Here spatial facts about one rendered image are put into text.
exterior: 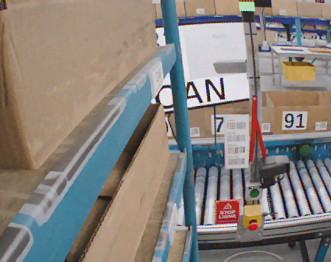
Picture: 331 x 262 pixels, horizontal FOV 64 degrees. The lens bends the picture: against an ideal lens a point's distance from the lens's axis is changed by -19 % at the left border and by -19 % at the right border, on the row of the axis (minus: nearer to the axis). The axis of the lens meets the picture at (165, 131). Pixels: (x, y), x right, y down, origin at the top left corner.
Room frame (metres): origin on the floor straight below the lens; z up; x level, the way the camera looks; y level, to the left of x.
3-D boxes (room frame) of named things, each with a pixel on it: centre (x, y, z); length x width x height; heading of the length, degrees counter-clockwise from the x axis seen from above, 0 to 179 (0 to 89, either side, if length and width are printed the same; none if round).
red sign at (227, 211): (0.91, -0.23, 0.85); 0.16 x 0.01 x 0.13; 79
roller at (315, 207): (1.12, -0.69, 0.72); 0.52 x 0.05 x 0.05; 169
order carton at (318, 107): (1.57, -0.81, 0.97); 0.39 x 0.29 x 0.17; 79
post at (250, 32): (0.92, -0.30, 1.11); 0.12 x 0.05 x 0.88; 79
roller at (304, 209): (1.14, -0.63, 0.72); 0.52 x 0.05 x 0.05; 169
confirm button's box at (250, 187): (0.89, -0.29, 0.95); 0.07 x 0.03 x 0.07; 79
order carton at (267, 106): (1.64, -0.43, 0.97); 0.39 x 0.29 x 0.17; 79
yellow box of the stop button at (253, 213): (0.86, -0.33, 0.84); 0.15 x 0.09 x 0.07; 79
